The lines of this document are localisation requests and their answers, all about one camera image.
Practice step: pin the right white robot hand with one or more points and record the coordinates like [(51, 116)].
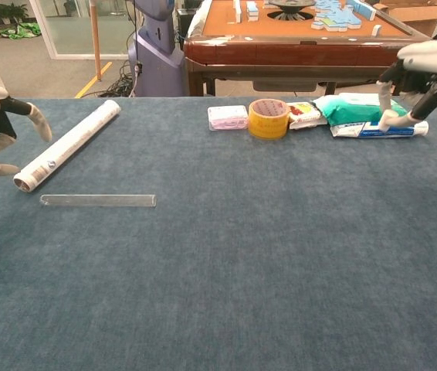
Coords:
[(434, 58)]

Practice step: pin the green wet wipes pack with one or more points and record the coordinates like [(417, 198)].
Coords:
[(353, 112)]

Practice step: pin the brown cardboard box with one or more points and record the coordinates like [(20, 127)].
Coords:
[(423, 19)]

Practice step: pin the green potted plants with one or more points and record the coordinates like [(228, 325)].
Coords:
[(6, 9)]

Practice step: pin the red yellow snack packet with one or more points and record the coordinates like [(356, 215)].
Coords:
[(304, 116)]

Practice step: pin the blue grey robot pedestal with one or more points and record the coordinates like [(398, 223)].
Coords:
[(156, 69)]

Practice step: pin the blue mahjong tile pile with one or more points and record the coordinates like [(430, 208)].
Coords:
[(334, 17)]

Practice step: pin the brown mahjong table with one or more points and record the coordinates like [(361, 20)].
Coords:
[(299, 50)]

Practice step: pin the wooden pole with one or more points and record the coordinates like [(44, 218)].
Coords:
[(95, 46)]

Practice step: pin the clear glass test tube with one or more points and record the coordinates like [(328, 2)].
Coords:
[(99, 200)]

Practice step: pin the yellow packing tape roll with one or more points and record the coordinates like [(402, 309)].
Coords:
[(268, 128)]

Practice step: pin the black round table hub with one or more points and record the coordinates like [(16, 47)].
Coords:
[(290, 9)]

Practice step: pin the white pink plastic box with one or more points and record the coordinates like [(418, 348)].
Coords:
[(227, 118)]

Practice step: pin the blue felt table mat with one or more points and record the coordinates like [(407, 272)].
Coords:
[(218, 270)]

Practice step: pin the blue white toothpaste tube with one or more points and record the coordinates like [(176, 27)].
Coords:
[(361, 131)]

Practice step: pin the white upright mahjong tile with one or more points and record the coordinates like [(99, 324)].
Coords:
[(376, 31)]

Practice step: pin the rolled white paper tube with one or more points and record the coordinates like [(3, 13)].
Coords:
[(68, 145)]

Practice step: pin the green bag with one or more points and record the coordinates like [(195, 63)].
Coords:
[(21, 31)]

